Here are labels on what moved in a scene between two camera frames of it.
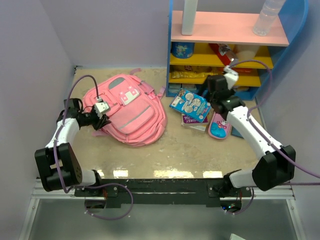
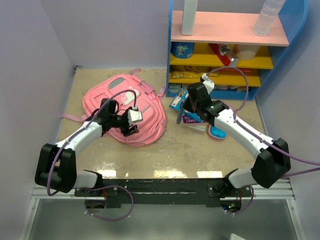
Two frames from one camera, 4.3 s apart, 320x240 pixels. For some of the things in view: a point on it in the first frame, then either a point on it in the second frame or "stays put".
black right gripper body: x=208 y=96 to x=188 y=104
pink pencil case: x=219 y=128 stays put
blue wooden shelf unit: x=224 y=39 stays put
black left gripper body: x=91 y=118 to x=121 y=122
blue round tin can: x=182 y=50 stays put
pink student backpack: x=137 y=113 stays put
